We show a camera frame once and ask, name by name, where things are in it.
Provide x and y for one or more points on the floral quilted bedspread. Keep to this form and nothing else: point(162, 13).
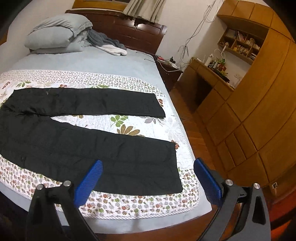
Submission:
point(108, 206)

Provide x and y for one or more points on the grey folded duvet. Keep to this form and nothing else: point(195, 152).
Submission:
point(78, 24)

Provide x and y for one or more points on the wooden wall bookshelf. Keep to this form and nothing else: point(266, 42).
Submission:
point(244, 45)

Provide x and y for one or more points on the black pants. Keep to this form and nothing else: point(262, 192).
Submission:
point(132, 165)

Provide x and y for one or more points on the dark grey blanket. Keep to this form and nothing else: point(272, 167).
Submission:
point(100, 39)

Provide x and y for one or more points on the dark wooden headboard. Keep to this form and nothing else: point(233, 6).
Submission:
point(135, 34)

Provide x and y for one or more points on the white cloth on bed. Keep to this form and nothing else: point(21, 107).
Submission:
point(113, 50)

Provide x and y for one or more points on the light blue bed sheet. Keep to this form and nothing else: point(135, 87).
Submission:
point(135, 64)

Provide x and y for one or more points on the wooden wardrobe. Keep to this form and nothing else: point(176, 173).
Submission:
point(250, 131)

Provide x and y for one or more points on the wooden desk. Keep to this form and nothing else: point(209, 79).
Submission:
point(203, 90)

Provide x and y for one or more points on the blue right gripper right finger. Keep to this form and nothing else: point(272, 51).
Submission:
point(211, 182)

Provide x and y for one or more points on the dark wooden nightstand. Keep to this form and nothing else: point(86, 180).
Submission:
point(168, 73)

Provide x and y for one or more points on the grey pillow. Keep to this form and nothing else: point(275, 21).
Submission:
point(50, 37)

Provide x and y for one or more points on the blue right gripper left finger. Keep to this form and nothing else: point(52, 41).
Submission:
point(86, 186)

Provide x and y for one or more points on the beige curtain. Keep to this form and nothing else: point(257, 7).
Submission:
point(149, 10)

